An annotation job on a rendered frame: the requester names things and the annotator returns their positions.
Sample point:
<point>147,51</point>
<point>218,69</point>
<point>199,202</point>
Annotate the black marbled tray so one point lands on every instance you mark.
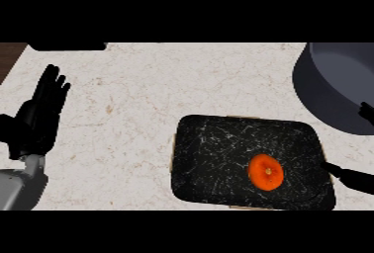
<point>243,164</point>

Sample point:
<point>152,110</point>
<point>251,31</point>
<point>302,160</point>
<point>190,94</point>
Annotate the dark grey pot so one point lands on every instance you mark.
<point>341,85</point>

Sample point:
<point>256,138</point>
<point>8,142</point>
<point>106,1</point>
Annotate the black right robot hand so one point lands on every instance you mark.
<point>358,179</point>

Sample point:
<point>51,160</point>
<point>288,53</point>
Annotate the black appliance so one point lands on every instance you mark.
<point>69,46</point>

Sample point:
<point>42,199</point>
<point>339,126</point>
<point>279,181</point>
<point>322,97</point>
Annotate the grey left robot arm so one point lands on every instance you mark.
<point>17,184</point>

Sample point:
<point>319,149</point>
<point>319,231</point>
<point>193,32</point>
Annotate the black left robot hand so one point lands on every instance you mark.
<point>36,122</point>

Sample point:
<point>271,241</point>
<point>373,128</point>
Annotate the orange squash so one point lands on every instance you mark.
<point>267,172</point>

